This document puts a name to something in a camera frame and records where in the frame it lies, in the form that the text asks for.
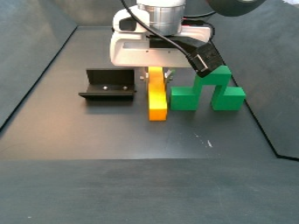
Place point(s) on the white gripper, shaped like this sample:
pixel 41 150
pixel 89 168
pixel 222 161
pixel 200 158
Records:
pixel 137 48

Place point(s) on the yellow long block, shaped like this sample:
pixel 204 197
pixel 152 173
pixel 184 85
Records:
pixel 157 94

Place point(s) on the green stepped arch block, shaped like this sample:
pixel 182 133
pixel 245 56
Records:
pixel 228 98

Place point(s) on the black angled bracket holder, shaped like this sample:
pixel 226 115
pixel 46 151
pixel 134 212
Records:
pixel 110 83

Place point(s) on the black camera box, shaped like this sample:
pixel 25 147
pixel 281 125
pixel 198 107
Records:
pixel 204 55

